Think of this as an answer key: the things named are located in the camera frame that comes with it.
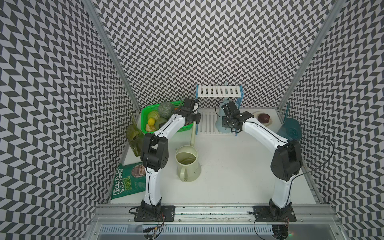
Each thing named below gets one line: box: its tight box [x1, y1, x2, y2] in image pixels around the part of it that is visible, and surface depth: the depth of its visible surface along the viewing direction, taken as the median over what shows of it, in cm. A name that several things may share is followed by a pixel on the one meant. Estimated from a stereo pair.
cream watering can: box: [175, 121, 202, 182], surface depth 75 cm
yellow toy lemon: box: [148, 117, 156, 126], surface depth 101 cm
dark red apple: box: [257, 113, 271, 124], surface depth 108 cm
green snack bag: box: [111, 162, 146, 200], surface depth 80 cm
